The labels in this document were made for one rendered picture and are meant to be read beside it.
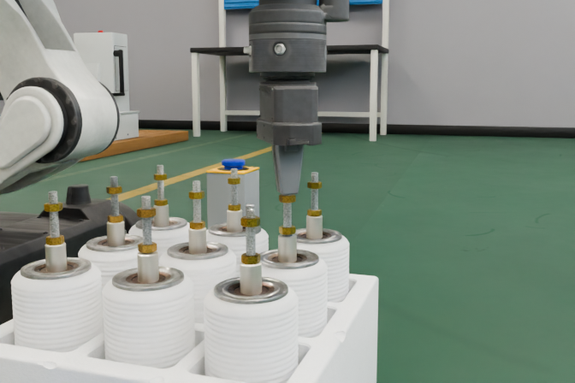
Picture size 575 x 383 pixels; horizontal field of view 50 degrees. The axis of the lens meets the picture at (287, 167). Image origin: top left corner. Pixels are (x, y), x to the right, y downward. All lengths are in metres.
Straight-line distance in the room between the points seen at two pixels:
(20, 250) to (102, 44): 3.41
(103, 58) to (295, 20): 3.82
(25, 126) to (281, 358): 0.62
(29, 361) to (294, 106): 0.38
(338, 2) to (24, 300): 0.47
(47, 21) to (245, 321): 0.77
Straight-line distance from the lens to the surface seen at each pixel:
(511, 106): 5.71
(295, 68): 0.68
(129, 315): 0.66
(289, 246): 0.73
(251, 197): 1.06
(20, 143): 1.08
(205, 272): 0.75
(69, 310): 0.73
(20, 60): 1.14
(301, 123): 0.67
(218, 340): 0.62
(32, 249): 1.15
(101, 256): 0.81
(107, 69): 4.44
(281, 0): 0.69
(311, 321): 0.73
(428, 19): 5.74
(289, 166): 0.71
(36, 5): 1.24
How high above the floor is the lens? 0.46
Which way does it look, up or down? 8 degrees down
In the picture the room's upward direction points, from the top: straight up
